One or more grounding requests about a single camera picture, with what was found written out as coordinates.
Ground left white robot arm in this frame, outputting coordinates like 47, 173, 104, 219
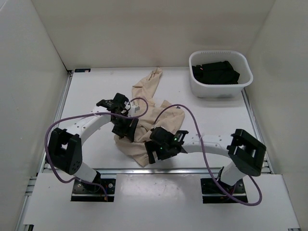
45, 93, 140, 193

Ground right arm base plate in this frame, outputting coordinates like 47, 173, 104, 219
200, 178, 248, 204

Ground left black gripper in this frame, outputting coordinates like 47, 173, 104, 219
111, 114, 139, 141

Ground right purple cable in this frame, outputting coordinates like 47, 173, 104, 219
152, 105, 263, 206

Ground aluminium frame rail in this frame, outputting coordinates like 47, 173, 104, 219
14, 70, 74, 231
97, 168, 208, 174
241, 89, 274, 174

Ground black folded trousers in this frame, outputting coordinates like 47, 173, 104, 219
192, 61, 240, 85

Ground beige trousers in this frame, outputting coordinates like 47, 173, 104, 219
114, 67, 185, 167

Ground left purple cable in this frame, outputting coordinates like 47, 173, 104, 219
45, 97, 148, 202

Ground left aluminium frame rail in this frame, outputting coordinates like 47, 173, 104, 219
14, 70, 74, 231

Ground white plastic basket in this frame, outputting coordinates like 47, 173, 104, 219
189, 50, 254, 98

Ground front aluminium frame rail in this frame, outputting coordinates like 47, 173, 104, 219
97, 168, 208, 174

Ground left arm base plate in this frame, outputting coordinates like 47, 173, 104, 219
71, 178, 116, 202

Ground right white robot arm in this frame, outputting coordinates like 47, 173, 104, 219
145, 127, 266, 193

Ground purple cable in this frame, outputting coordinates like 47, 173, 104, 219
45, 97, 148, 202
152, 105, 263, 206

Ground right aluminium frame rail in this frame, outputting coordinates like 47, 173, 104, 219
241, 89, 274, 174

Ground blue corner label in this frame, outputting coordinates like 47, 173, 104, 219
74, 68, 91, 73

